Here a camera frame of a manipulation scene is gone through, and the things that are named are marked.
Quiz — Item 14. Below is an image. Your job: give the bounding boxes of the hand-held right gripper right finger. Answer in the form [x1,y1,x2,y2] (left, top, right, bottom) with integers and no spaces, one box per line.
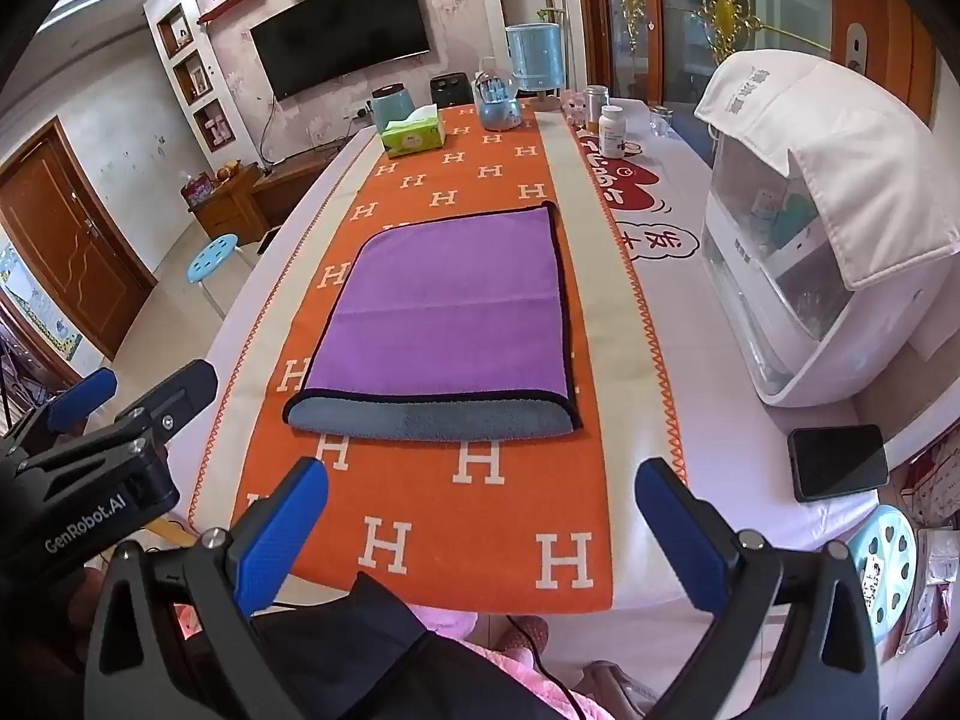
[636,456,880,720]

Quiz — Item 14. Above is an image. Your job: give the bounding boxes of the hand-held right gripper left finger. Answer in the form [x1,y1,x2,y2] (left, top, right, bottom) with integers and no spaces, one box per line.
[84,456,331,720]

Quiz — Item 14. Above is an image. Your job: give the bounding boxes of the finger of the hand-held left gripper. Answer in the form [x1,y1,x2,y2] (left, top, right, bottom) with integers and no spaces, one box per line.
[0,369,119,466]
[22,358,220,475]

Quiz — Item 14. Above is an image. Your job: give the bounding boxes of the purple grey towel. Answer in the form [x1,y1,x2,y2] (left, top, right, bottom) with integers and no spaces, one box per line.
[283,202,584,442]

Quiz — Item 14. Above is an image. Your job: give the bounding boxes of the blue round stool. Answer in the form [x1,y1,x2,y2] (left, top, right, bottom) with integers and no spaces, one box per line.
[186,234,239,317]

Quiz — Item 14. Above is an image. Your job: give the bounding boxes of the dark jacket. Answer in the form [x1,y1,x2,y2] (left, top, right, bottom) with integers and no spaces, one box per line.
[247,570,593,720]

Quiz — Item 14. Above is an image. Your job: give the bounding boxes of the wooden door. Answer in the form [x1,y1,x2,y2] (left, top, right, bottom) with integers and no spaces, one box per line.
[0,116,158,361]

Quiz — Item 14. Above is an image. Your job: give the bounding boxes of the black smartphone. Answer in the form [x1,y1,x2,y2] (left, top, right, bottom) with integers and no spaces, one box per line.
[787,424,890,503]

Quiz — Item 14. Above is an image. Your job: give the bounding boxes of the orange letter-print blanket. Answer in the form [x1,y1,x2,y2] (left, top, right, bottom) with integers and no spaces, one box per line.
[187,101,687,612]

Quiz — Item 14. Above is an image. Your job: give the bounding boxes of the pale blue heart-hole stool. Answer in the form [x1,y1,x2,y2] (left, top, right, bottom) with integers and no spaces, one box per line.
[851,504,918,635]

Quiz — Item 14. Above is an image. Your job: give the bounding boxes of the wooden television cabinet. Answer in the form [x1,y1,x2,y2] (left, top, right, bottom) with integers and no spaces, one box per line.
[191,157,331,245]

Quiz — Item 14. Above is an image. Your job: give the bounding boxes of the pink fluffy pants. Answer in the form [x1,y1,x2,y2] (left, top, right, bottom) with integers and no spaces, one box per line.
[416,607,623,720]

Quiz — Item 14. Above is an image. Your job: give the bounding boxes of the white countertop sterilizer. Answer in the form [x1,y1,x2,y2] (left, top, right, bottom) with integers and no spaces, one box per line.
[701,127,922,410]

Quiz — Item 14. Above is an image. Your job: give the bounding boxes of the white printed tablecloth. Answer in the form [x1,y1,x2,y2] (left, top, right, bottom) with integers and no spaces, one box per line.
[184,101,897,616]

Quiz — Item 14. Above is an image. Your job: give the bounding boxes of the green tissue box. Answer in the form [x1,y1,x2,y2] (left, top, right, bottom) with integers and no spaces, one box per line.
[380,106,448,158]

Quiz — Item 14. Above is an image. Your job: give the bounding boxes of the teal lidded jar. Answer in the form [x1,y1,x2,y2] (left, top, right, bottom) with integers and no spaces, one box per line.
[371,82,416,134]

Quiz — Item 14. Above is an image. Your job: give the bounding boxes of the black small appliance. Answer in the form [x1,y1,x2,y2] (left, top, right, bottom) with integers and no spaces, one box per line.
[429,73,475,109]

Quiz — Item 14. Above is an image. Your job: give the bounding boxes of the white pill bottle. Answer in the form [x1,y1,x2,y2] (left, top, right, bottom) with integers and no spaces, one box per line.
[598,105,628,160]

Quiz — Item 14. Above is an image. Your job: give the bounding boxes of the white cloth cover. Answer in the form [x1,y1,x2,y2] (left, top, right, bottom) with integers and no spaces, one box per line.
[694,52,960,293]

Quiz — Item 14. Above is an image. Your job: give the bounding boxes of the light blue plastic tub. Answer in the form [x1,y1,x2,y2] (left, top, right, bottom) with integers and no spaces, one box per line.
[504,22,565,112]

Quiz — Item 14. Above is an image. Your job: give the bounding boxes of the glass partition gold ornament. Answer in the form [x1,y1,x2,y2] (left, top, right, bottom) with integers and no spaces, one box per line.
[577,0,938,128]

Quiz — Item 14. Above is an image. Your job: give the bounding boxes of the wall poster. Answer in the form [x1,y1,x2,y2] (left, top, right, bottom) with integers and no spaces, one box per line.
[0,240,85,362]

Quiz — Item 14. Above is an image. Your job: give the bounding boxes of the black cable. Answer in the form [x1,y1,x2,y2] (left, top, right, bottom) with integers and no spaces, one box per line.
[502,615,587,720]

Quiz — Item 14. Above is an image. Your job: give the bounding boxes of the wall display niches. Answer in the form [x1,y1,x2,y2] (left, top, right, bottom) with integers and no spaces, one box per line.
[157,4,237,152]

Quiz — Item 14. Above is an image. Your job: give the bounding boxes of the red wall shelf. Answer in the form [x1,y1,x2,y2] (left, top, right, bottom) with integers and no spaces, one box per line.
[196,0,269,23]

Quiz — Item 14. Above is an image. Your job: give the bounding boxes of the black wall television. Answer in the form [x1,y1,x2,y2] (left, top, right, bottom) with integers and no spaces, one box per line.
[249,0,432,102]

